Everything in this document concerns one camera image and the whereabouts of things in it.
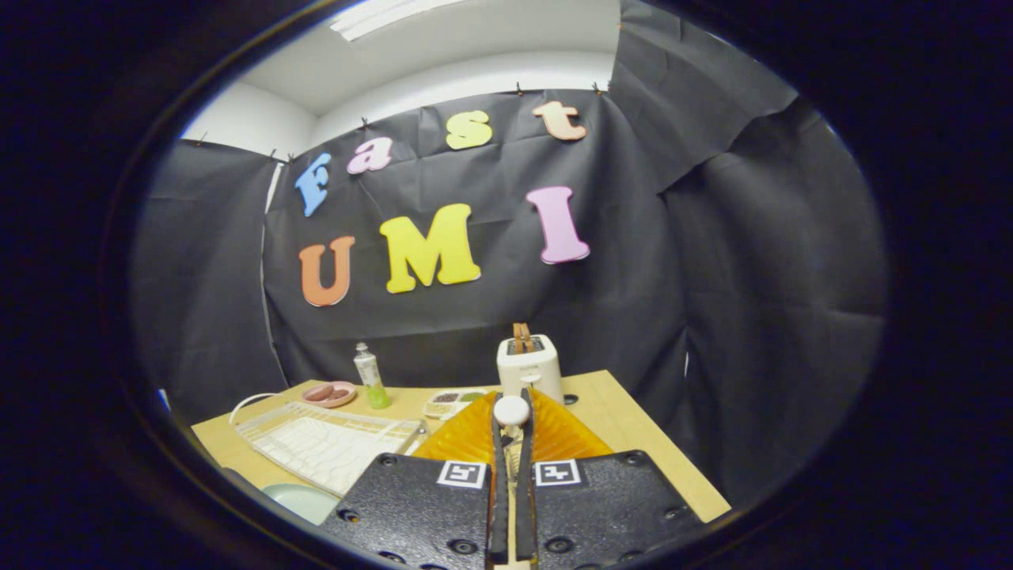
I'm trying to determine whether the white divided sauce dish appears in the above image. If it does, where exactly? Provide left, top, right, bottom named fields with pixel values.
left=422, top=388, right=488, bottom=420

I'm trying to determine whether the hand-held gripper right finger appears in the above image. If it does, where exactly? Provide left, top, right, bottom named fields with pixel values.
left=518, top=388, right=705, bottom=570

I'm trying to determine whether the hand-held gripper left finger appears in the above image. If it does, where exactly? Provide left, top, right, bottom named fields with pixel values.
left=321, top=389, right=509, bottom=570

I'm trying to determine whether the white wire dish rack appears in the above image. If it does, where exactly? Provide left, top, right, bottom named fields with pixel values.
left=230, top=393, right=428, bottom=498

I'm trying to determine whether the ceiling light panel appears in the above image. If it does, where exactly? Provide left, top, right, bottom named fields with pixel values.
left=328, top=0, right=468, bottom=42

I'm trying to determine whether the pale green plate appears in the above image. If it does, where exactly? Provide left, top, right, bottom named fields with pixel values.
left=261, top=484, right=341, bottom=526

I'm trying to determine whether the pink plate with food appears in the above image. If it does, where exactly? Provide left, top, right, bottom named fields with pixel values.
left=302, top=381, right=358, bottom=409

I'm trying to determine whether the white toaster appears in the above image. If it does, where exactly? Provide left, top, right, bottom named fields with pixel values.
left=496, top=334, right=564, bottom=405

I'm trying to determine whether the black backdrop cloth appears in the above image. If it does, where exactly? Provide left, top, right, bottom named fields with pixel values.
left=131, top=0, right=887, bottom=507

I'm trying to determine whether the small clear bottle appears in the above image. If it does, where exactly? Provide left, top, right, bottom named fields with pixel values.
left=353, top=342, right=392, bottom=410

